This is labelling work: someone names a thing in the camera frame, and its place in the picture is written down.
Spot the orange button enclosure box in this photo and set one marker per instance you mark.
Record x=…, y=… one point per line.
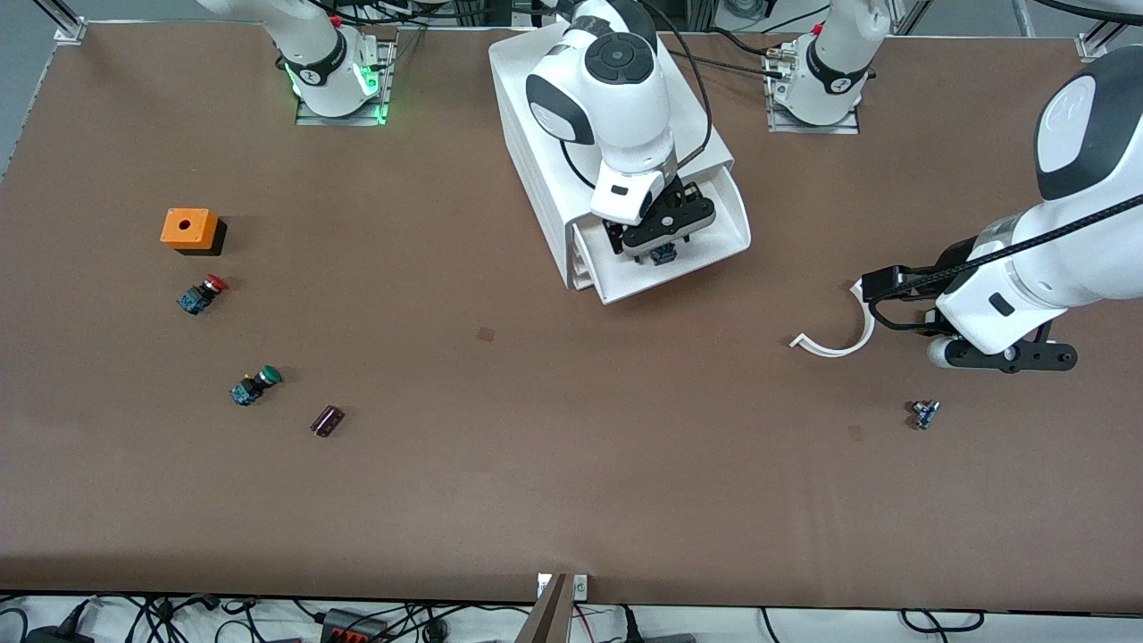
x=201, y=234

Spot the white drawer cabinet shell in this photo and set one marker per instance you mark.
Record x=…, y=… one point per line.
x=536, y=134

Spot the black power plug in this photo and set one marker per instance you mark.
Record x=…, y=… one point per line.
x=54, y=636

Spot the small white bracket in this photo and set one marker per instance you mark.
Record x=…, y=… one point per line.
x=543, y=585
x=580, y=586

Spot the orange capped push button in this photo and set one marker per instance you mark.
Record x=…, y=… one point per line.
x=663, y=256

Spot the aluminium frame profile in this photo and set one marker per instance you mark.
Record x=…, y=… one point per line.
x=1094, y=43
x=64, y=22

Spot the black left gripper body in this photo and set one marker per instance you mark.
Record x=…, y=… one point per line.
x=921, y=282

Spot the black orange power strip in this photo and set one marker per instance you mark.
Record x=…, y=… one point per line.
x=353, y=627

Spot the green capped push button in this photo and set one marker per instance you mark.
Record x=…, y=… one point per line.
x=254, y=386

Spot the white curved plastic clip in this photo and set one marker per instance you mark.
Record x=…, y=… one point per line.
x=835, y=352

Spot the small blue potentiometer part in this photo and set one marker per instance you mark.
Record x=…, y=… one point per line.
x=924, y=415

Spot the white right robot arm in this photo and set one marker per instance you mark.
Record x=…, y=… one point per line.
x=616, y=116

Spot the maroon cylindrical capacitor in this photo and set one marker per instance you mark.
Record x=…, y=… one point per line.
x=327, y=421

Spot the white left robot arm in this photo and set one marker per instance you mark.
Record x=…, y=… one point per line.
x=1072, y=259

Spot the wooden slat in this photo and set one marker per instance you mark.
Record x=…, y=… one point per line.
x=546, y=621

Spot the red capped push button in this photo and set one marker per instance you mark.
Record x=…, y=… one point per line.
x=198, y=296

